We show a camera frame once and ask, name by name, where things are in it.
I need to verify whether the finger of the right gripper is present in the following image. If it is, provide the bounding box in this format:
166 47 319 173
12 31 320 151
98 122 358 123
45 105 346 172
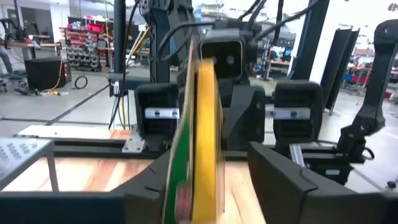
272 80 324 147
134 82 181 149

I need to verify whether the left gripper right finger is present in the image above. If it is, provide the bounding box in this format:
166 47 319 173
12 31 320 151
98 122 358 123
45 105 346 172
248 142 398 224

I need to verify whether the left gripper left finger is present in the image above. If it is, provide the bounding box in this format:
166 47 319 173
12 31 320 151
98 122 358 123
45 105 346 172
0 150 171 224

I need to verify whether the yellow green crayon box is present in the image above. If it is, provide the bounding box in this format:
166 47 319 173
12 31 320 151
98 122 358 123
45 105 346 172
161 36 225 224

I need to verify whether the silver aluminium extrusion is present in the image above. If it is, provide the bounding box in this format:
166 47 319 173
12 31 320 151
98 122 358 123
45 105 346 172
289 143 307 169

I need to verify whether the black partition panel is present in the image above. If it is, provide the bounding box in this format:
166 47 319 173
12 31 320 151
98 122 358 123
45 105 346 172
320 26 361 111

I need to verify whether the yellow pole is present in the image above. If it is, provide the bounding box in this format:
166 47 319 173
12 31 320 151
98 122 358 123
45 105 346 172
129 26 150 63

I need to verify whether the red parts bin rack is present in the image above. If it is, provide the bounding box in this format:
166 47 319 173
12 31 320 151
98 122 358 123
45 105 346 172
63 23 105 72

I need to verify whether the grey metal riser shelf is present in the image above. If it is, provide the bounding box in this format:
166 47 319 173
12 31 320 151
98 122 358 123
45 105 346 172
0 136 60 193

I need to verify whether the black speaker box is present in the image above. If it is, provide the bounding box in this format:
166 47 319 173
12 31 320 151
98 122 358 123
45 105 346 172
24 57 73 91

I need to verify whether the wooden workbench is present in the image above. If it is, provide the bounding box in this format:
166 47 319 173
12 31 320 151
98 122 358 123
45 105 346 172
0 39 63 60

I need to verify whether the person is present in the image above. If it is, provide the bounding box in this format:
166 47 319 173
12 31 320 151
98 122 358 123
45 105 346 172
0 21 15 74

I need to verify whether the yellow and black cable bundle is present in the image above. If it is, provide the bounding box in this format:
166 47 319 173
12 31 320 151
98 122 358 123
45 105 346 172
107 89 132 130

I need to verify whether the silver corner bracket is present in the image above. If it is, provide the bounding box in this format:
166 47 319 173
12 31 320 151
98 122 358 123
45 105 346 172
122 126 146 154

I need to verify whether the black frame post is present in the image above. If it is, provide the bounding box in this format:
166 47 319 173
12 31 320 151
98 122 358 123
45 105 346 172
287 0 331 82
113 0 127 74

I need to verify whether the black aluminium table frame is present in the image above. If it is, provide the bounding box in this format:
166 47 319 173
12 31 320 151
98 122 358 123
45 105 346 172
52 136 343 161

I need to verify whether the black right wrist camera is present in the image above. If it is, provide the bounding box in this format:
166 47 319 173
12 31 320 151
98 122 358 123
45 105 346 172
198 29 247 80

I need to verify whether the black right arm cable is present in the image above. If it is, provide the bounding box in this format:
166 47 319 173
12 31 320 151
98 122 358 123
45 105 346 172
157 0 318 62

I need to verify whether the black cable ring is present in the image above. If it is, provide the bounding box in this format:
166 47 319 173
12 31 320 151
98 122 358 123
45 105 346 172
73 75 89 90

